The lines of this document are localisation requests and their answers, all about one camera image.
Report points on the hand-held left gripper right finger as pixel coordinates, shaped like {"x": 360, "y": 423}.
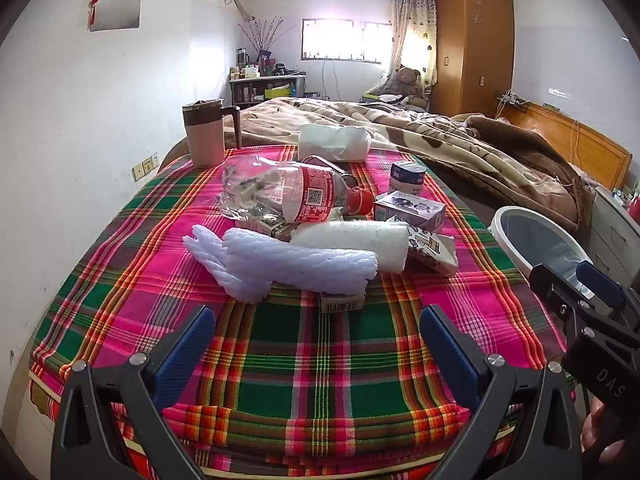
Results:
{"x": 450, "y": 355}

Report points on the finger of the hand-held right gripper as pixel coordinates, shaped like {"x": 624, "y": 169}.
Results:
{"x": 555, "y": 292}
{"x": 600, "y": 285}

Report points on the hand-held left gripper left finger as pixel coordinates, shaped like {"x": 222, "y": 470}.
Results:
{"x": 185, "y": 350}

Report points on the white round waste bin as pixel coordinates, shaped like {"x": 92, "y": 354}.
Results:
{"x": 500, "y": 230}

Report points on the purple milk carton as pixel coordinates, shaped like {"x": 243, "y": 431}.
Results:
{"x": 410, "y": 212}

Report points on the blue white yogurt cup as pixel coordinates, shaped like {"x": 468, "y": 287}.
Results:
{"x": 407, "y": 177}

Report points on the clear plastic bottle red label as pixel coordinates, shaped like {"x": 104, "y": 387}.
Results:
{"x": 280, "y": 190}

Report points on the person's right hand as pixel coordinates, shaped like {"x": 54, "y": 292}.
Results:
{"x": 602, "y": 430}

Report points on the grey drawer nightstand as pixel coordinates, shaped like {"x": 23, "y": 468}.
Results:
{"x": 615, "y": 240}

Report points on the clear bin liner bag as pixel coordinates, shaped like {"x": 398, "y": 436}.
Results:
{"x": 545, "y": 245}

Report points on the white printed carton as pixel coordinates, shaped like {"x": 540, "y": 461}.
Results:
{"x": 432, "y": 252}

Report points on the small flat printed box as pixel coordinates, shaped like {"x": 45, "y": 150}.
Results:
{"x": 342, "y": 304}

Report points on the pink green plaid bedsheet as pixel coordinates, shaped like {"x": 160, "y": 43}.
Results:
{"x": 310, "y": 360}

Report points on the white foam net sleeve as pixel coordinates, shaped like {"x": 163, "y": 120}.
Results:
{"x": 280, "y": 265}

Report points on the wooden headboard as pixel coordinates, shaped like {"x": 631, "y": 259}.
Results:
{"x": 575, "y": 140}

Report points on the white foam roll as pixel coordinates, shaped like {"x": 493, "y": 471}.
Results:
{"x": 350, "y": 242}

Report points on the small printed carton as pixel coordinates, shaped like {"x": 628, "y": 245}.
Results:
{"x": 272, "y": 227}

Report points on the brown beige blanket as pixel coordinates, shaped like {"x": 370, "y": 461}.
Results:
{"x": 440, "y": 145}

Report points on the power strip on headboard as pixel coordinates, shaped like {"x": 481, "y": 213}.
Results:
{"x": 512, "y": 98}

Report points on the red can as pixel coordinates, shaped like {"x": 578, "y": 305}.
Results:
{"x": 345, "y": 180}

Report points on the pink mug with brown lid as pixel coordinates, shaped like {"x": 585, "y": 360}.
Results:
{"x": 205, "y": 135}

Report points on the white tissue pack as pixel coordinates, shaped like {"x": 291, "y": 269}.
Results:
{"x": 332, "y": 142}

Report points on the brown teddy bear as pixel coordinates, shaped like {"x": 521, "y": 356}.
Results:
{"x": 407, "y": 85}

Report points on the wooden wardrobe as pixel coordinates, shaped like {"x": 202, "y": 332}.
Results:
{"x": 472, "y": 45}

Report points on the cluttered shelf unit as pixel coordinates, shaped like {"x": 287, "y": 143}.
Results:
{"x": 267, "y": 90}

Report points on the patterned curtain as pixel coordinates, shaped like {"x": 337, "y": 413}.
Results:
{"x": 412, "y": 30}

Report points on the vase with bare branches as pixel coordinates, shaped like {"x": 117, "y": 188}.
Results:
{"x": 265, "y": 40}

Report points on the window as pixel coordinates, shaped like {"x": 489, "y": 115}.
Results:
{"x": 345, "y": 40}

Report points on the wall socket strip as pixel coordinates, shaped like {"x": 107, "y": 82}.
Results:
{"x": 146, "y": 167}

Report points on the square wall panel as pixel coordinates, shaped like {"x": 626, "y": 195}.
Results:
{"x": 117, "y": 2}

